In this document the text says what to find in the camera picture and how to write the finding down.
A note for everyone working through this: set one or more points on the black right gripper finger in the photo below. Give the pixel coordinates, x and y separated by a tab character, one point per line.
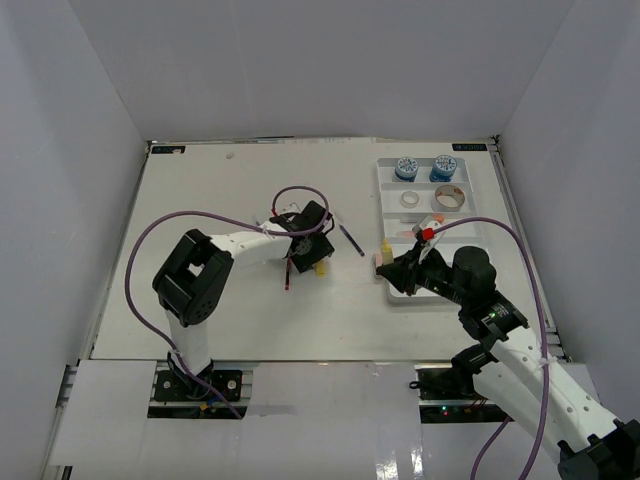
429	259
401	273

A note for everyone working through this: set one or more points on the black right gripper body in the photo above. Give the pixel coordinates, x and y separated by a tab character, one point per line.
440	283

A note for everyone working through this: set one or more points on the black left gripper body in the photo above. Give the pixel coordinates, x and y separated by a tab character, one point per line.
318	249

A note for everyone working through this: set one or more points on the yellow white highlighter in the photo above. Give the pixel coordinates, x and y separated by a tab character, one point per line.
386	252

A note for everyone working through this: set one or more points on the yellow eraser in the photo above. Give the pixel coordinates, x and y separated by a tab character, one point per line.
320	270

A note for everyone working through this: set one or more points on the clear tape roll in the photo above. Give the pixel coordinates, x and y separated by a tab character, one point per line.
409	199

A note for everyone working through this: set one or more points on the brown packing tape roll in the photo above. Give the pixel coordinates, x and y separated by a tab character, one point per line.
448	198

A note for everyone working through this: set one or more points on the blue tape roll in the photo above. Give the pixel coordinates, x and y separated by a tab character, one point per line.
443	169
406	169

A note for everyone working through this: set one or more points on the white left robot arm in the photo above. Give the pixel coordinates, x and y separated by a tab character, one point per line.
192	279

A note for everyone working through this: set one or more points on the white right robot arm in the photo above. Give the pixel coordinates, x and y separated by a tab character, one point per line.
508	366

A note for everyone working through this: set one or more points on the pink white eraser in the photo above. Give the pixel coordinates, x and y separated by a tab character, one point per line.
378	262

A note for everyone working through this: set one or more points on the purple pen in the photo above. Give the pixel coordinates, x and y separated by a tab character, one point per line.
348	235

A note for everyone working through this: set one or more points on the red pen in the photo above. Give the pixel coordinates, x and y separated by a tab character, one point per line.
288	268

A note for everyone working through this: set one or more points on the right black table label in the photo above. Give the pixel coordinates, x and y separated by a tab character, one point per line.
469	147

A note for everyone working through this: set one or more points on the black table label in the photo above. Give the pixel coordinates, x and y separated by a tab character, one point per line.
469	147
167	149

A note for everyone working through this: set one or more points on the left black table label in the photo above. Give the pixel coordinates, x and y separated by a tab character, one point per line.
167	149

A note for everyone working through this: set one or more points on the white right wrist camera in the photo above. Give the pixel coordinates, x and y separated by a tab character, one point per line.
425	230

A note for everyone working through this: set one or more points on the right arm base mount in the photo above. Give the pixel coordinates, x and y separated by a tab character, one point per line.
445	398

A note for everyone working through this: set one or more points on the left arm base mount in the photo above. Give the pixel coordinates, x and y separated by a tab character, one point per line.
176	396

